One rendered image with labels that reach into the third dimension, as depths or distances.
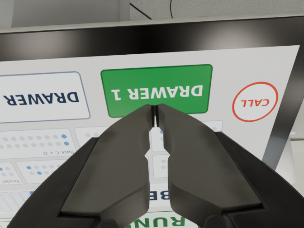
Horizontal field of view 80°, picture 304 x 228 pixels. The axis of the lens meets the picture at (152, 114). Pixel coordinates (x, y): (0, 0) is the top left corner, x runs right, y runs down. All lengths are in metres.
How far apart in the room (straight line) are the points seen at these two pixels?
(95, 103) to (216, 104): 0.11
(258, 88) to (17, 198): 0.30
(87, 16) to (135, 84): 0.17
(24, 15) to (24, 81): 0.18
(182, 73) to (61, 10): 0.22
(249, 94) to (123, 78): 0.11
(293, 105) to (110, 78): 0.17
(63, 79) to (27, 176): 0.13
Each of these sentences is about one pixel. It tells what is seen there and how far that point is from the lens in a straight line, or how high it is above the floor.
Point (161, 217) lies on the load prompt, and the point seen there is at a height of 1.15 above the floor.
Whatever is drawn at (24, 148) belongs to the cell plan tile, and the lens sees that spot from 0.23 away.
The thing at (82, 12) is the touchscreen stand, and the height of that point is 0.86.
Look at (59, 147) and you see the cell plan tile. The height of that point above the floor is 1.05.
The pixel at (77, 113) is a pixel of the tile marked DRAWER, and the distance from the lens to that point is 0.18.
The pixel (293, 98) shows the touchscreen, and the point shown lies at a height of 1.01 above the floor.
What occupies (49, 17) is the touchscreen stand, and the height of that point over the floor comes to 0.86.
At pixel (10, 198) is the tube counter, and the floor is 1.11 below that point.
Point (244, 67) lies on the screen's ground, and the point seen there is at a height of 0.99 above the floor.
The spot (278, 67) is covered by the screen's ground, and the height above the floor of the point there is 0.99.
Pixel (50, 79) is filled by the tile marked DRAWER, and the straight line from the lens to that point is 0.18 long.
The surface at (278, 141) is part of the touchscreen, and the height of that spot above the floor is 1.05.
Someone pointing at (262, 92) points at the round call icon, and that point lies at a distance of 0.19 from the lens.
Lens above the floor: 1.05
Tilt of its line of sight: 10 degrees down
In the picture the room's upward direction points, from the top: 177 degrees clockwise
